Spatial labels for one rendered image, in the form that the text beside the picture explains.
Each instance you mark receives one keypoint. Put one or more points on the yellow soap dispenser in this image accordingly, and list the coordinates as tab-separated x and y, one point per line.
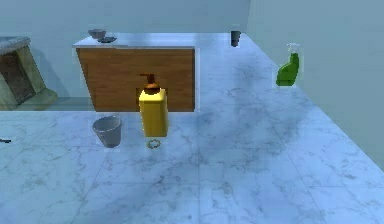
153	111

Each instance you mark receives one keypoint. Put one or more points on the brown wooden cabinet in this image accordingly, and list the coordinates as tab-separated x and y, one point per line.
140	75

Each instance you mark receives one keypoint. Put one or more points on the dark grey cup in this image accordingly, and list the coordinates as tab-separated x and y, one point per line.
235	38

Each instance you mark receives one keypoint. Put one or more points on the green spray bottle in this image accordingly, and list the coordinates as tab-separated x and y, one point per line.
288	71

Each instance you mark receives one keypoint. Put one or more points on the dark grey plate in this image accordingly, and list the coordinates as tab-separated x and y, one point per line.
107	39

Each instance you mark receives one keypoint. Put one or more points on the grey bowl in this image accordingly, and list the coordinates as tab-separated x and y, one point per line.
97	33

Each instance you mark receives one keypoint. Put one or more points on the beige stone fireplace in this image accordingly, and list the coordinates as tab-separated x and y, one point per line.
20	75

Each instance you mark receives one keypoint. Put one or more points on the small black object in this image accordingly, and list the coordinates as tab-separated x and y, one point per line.
4	140

